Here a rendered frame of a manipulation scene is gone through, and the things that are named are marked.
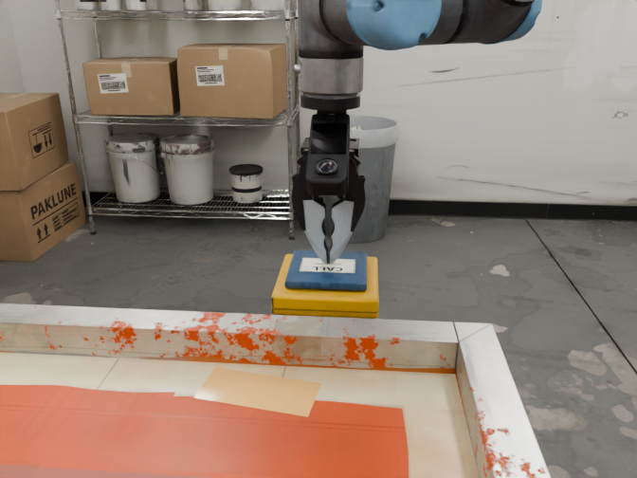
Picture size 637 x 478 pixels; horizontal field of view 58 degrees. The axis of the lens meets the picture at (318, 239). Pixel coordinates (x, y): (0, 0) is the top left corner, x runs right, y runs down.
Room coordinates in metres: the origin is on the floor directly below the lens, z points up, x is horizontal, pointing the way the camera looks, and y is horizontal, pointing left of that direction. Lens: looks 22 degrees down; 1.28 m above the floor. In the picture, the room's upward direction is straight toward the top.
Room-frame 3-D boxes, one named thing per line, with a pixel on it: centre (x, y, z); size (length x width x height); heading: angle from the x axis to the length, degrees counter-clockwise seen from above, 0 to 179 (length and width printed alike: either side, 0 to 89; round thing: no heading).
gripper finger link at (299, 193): (0.68, 0.01, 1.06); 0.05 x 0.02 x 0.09; 85
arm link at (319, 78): (0.70, -0.01, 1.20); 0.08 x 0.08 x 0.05
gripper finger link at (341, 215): (0.70, -0.03, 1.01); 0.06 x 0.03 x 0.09; 175
